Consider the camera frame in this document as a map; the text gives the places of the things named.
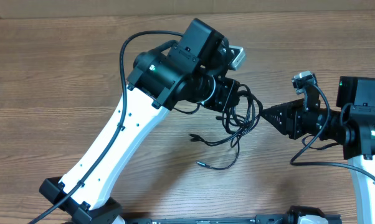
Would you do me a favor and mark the black cable bundle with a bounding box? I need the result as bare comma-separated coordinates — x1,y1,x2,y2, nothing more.
189,83,264,171

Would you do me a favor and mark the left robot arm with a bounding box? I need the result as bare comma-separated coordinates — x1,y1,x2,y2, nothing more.
39,19,245,223

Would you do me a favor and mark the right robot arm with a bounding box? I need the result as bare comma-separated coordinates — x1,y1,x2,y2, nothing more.
262,71,375,223

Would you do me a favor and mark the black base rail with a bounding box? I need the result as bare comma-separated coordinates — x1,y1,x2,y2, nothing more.
121,205,343,224

